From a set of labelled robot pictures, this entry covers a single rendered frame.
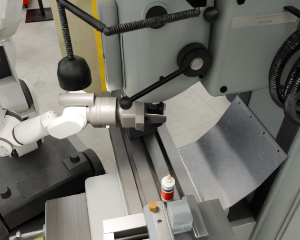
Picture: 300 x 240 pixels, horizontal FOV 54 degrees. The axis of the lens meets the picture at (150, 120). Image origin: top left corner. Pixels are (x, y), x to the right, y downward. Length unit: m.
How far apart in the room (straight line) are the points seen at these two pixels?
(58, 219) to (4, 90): 0.54
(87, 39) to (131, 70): 1.95
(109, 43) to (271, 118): 0.57
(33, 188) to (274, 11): 1.28
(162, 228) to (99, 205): 0.37
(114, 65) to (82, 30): 1.86
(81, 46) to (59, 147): 1.13
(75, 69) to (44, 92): 2.59
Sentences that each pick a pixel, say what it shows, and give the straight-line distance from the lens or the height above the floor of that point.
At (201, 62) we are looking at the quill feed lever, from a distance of 0.63.
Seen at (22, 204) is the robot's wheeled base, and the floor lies 0.58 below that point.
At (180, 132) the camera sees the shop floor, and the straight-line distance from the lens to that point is 2.59.
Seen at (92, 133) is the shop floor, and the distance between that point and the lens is 2.62.
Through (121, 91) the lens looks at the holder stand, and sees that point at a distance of 1.10.
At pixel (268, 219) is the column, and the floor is 0.78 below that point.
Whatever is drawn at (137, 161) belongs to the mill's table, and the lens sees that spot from 1.09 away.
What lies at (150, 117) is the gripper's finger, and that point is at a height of 1.24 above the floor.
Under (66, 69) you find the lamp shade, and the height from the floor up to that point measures 1.45.
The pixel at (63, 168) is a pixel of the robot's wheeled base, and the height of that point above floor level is 0.59.
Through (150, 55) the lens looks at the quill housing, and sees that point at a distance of 0.63.
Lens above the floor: 1.77
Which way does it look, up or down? 41 degrees down
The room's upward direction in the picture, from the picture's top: straight up
